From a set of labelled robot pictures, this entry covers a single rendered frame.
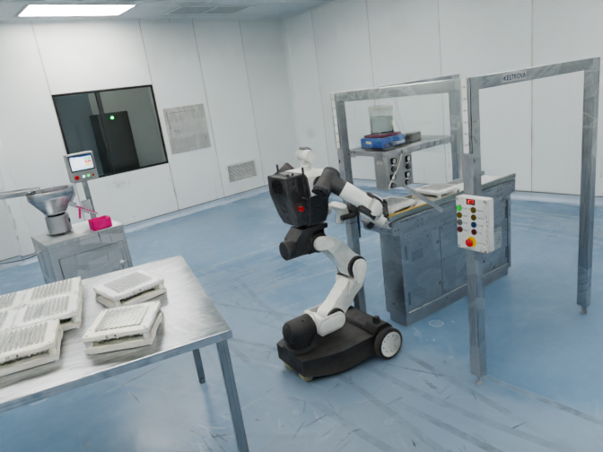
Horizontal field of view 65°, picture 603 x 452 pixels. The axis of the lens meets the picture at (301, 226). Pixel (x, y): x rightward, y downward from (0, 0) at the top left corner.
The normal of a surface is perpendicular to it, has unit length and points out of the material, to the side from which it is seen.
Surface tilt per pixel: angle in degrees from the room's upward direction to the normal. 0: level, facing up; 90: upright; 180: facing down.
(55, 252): 90
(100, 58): 90
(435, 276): 90
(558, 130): 90
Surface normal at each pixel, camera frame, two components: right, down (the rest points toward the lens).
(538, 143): -0.76, 0.28
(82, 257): 0.65, 0.14
